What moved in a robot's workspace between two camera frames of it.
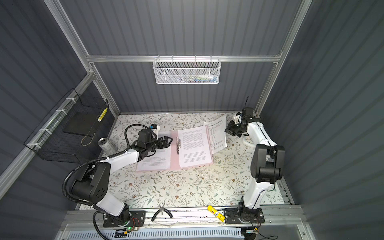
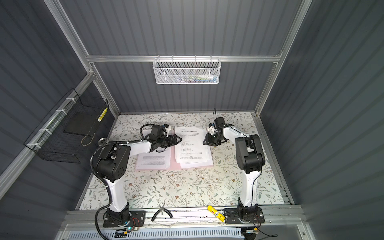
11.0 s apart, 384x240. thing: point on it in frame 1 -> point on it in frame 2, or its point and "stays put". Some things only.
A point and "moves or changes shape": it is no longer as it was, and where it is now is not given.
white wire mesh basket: x=186 y=71 stays put
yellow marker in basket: x=102 y=114 stays put
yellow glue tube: x=217 y=213 stays put
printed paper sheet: x=160 y=160 stays put
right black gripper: x=230 y=129 -> x=209 y=141
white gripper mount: x=236 y=118 -> x=211 y=129
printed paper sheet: x=217 y=128 moves or changes shape
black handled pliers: x=162 y=209 stays put
